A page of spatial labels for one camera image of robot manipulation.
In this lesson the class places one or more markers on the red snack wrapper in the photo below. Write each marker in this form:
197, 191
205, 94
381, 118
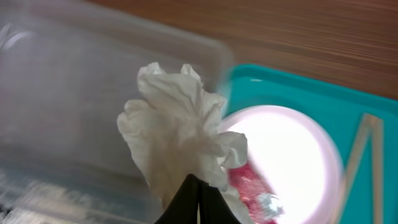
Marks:
263, 205

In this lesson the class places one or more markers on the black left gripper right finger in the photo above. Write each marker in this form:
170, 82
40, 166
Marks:
213, 208

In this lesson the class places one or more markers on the clear plastic bin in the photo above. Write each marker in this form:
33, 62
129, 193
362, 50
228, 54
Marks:
67, 69

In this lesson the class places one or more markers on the wooden chopstick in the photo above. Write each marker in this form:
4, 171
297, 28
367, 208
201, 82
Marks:
352, 166
377, 126

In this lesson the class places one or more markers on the white napkin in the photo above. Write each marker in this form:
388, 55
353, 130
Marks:
174, 131

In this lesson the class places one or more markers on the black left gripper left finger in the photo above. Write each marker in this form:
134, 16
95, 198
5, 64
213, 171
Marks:
183, 209

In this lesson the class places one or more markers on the teal serving tray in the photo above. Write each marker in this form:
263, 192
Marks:
336, 108

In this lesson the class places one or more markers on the white round plate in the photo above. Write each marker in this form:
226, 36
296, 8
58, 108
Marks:
295, 157

